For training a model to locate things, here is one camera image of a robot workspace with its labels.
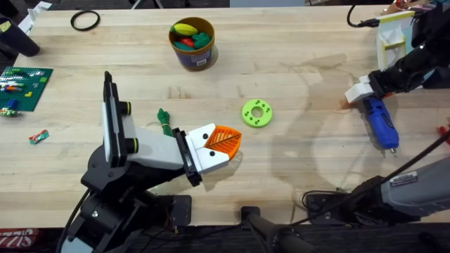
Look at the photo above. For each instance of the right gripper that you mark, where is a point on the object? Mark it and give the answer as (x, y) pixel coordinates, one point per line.
(397, 75)

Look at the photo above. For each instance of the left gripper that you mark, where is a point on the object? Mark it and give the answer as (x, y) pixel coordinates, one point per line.
(154, 151)

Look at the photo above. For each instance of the blue electric screwdriver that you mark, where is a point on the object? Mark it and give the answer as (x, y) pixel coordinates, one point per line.
(381, 123)

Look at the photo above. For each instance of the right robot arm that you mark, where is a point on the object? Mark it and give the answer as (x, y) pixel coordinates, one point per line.
(415, 196)

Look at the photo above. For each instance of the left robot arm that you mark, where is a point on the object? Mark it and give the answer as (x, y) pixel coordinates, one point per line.
(105, 225)

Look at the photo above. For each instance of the green vegetable toy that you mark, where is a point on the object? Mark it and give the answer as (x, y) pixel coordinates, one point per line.
(164, 117)

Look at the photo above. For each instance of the green disc with holes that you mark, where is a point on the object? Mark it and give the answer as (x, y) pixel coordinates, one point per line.
(247, 114)

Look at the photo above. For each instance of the white open box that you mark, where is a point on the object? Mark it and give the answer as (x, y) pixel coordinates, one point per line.
(390, 35)

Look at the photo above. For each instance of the brown tub with toys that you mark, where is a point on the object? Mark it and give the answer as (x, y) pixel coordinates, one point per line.
(197, 58)

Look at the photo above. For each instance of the black stand pole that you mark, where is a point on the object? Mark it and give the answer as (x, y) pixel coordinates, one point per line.
(267, 225)

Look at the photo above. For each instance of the black upright wrist plate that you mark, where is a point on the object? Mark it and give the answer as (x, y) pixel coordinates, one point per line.
(116, 105)

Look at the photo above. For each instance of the small colourful wrapper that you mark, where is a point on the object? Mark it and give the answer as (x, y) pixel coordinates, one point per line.
(38, 137)

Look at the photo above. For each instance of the green board with blocks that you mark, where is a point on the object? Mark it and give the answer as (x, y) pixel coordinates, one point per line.
(35, 91)

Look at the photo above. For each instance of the red printed label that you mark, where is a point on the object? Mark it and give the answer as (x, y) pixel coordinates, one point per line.
(17, 238)

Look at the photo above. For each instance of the black cylindrical object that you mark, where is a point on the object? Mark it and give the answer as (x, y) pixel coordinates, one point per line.
(17, 42)

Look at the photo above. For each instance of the black rail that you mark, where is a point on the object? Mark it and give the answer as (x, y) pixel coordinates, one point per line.
(211, 242)

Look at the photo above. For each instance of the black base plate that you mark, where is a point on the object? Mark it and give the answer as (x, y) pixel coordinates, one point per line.
(323, 211)

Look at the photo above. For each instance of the white plastic bracket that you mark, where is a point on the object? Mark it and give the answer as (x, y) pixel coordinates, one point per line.
(33, 15)

